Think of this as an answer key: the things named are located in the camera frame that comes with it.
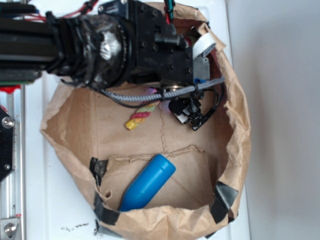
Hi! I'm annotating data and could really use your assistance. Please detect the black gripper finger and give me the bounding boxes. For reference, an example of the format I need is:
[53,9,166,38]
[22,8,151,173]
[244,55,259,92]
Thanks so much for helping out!
[168,92,220,131]

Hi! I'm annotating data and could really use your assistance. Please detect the multicolored twisted rope toy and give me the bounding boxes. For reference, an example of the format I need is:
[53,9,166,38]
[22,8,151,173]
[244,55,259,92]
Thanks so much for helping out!
[124,101,160,131]

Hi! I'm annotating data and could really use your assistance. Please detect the silver corner bracket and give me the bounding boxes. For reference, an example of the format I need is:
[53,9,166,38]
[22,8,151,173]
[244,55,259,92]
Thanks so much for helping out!
[0,217,22,240]

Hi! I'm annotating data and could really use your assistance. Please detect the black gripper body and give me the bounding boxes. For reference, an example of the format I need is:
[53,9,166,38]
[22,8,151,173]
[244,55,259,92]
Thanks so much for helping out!
[99,0,195,87]

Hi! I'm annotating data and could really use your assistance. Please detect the white ribbon cable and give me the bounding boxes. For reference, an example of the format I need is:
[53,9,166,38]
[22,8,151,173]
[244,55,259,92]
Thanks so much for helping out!
[192,32,218,60]

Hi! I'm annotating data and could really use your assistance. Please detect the grey braided cable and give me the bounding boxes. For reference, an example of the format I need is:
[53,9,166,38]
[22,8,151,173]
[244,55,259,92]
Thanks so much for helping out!
[101,76,226,103]

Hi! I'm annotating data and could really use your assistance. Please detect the blue plastic bottle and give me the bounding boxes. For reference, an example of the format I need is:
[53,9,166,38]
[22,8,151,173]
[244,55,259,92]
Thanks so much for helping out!
[119,154,176,212]

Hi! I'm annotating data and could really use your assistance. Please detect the brown paper bag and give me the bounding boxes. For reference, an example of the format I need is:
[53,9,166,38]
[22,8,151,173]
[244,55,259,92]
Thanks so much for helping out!
[40,2,252,240]

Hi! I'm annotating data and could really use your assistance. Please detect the black metal bracket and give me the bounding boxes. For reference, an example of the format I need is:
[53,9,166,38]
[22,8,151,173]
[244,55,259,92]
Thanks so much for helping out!
[0,105,15,183]

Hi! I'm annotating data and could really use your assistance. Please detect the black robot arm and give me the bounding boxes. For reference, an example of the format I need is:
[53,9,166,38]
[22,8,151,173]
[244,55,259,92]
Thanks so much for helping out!
[0,0,225,131]

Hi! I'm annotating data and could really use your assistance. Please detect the aluminium frame rail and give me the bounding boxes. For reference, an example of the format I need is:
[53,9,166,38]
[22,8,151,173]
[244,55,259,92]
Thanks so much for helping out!
[0,88,26,240]

